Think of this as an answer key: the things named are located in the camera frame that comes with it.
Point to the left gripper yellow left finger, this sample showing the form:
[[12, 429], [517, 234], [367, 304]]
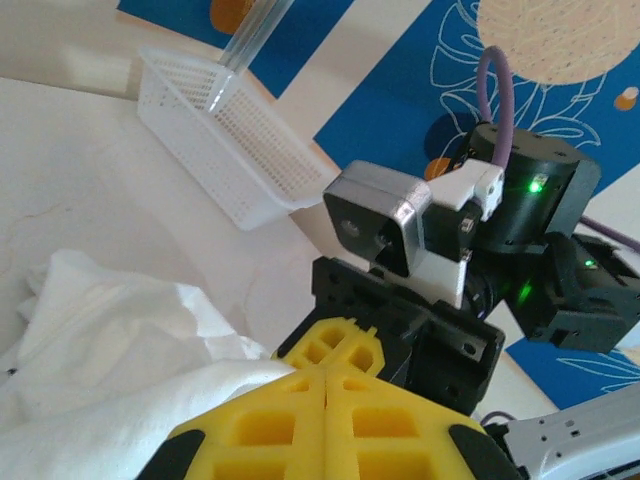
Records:
[[280, 430]]

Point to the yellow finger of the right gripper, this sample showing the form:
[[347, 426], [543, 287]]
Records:
[[367, 357], [305, 350]]

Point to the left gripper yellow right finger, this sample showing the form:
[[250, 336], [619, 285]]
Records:
[[390, 430]]

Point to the white t-shirt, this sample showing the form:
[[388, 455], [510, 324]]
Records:
[[100, 350]]

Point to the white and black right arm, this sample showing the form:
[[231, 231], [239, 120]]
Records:
[[575, 440]]

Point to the white perforated plastic basket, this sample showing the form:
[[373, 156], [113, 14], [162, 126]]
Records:
[[240, 150]]

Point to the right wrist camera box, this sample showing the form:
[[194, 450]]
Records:
[[375, 215]]

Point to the blue floral wall panel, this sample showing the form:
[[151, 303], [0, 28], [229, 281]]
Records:
[[170, 15], [340, 40], [400, 110]]

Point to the aluminium frame post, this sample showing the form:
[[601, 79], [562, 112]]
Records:
[[250, 35]]

